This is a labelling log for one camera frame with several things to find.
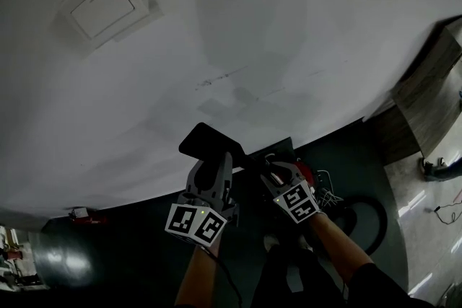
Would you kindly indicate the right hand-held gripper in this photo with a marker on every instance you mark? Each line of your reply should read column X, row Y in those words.
column 297, row 202

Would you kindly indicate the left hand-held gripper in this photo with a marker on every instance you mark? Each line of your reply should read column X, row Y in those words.
column 195, row 223

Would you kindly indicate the silver metal rod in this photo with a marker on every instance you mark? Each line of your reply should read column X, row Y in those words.
column 277, row 177

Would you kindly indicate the person's left forearm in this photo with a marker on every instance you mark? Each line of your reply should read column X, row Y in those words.
column 198, row 274

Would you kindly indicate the person's right forearm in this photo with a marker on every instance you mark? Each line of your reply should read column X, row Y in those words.
column 335, row 245

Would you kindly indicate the red vacuum cleaner body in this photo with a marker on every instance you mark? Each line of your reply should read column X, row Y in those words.
column 307, row 171

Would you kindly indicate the person's left shoe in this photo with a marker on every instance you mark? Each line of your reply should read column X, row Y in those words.
column 270, row 241

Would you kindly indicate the person's shoe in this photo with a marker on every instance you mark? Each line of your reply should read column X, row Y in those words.
column 305, row 243
column 270, row 241

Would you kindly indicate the person's right shoe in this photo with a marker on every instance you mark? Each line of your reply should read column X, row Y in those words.
column 305, row 243

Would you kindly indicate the person's black clothing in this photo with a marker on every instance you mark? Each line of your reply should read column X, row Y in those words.
column 281, row 286

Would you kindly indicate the red fire extinguisher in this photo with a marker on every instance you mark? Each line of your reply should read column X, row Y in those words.
column 86, row 217

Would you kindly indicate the grey shelf cabinet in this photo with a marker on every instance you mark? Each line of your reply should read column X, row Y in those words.
column 429, row 119

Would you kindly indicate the grey wooden cubby shelf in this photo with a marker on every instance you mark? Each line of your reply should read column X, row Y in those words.
column 433, row 57

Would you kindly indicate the cluttered workbench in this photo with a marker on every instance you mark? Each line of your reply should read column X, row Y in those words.
column 12, row 258

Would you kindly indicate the white wall switch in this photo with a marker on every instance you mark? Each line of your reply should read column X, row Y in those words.
column 103, row 7

